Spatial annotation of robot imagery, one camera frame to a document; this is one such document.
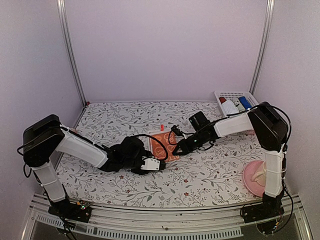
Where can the right aluminium frame post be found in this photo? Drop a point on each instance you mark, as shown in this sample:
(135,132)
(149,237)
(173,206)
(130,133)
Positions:
(270,4)

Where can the floral table cover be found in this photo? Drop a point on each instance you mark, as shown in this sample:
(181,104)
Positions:
(200,179)

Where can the aluminium front rail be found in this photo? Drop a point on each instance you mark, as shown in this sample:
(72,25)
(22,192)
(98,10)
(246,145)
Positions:
(220,222)

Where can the aluminium frame post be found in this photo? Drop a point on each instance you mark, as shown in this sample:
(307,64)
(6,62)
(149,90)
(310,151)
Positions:
(270,4)
(61,7)

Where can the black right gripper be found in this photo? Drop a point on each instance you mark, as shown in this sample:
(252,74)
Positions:
(186,146)

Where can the light blue terry towel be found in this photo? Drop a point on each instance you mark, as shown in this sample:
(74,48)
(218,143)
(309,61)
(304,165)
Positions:
(229,107)

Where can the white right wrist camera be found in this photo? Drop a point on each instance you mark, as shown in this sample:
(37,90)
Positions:
(178,132)

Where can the left aluminium frame post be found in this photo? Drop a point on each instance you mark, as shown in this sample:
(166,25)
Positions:
(61,7)

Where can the pink saucer plate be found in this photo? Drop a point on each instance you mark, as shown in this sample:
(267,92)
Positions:
(248,171)

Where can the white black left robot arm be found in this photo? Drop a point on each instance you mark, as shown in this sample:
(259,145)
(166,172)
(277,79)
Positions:
(44,142)

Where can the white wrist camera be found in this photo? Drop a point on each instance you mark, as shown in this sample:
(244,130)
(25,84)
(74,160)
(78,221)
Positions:
(178,132)
(152,164)

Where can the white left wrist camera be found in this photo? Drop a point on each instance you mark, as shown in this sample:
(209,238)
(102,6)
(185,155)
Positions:
(152,164)

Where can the dark red rolled towel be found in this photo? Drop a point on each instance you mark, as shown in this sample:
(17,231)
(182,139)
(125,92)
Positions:
(222,100)

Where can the orange patterned towel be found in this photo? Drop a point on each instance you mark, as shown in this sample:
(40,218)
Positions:
(168,140)

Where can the white perforated plastic basket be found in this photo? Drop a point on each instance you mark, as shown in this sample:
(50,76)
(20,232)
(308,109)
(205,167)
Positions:
(230,95)

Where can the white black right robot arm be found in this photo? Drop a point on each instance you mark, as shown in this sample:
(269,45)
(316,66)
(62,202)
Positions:
(272,128)

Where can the panda print rolled towel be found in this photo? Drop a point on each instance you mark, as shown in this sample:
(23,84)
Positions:
(238,105)

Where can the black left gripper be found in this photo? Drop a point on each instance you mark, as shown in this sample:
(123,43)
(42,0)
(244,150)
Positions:
(145,152)

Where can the cream ceramic mug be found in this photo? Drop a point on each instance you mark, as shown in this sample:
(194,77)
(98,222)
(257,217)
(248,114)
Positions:
(259,177)

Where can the dark blue rolled towel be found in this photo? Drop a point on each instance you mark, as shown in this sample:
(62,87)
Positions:
(245,103)

